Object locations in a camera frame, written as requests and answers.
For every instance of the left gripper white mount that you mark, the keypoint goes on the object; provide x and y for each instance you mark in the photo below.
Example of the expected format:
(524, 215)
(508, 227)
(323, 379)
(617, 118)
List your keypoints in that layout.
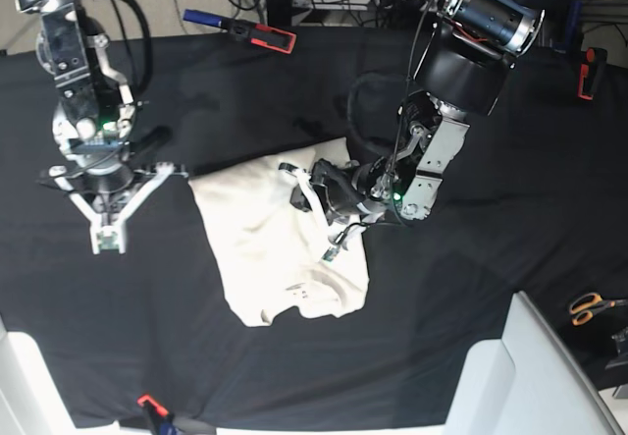
(345, 201)

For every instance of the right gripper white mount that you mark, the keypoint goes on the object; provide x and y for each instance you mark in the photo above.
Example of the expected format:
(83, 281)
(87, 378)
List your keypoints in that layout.
(108, 198)

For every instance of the white T-shirt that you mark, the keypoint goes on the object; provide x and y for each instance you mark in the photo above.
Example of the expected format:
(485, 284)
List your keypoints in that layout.
(269, 254)

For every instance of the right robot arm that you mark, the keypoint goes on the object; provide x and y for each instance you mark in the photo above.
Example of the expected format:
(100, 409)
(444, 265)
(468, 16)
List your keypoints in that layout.
(94, 121)

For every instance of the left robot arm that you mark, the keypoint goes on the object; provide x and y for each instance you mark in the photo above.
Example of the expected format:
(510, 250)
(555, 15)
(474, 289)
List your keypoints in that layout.
(459, 70)

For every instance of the red black clamp near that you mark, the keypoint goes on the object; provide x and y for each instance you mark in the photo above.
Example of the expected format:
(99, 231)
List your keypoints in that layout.
(156, 419)

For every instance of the white plastic bin right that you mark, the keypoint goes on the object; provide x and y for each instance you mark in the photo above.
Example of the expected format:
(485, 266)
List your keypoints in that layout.
(526, 382)

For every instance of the white plastic bin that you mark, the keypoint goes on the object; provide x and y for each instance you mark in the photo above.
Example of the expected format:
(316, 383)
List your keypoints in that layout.
(30, 400)
(526, 382)

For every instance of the white plastic bin left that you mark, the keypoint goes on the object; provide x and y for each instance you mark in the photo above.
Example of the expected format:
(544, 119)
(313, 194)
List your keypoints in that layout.
(30, 400)

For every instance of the red black clamp right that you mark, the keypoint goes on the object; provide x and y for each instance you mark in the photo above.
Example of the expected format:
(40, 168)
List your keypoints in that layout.
(592, 66)

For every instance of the orange handled scissors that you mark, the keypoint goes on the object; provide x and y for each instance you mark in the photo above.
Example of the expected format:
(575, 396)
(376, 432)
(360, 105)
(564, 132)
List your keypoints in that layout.
(583, 309)

